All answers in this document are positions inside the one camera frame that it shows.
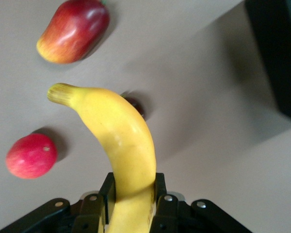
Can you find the pink red round fruit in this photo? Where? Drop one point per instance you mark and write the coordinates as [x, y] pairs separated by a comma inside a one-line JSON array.
[[31, 155]]

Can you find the black plastic box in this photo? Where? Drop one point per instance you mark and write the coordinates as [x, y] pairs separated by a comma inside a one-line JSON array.
[[281, 48]]

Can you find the red orange mango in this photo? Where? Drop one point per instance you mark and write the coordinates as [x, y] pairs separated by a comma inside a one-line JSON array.
[[72, 31]]

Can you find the yellow banana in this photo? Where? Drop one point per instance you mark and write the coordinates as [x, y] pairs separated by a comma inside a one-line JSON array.
[[121, 136]]

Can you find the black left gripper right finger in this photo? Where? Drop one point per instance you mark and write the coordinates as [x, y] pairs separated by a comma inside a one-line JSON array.
[[166, 208]]

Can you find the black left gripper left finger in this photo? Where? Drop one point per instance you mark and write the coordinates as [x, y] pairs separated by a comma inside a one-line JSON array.
[[92, 206]]

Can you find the dark purple plum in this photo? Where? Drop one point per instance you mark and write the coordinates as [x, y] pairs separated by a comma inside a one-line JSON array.
[[138, 106]]

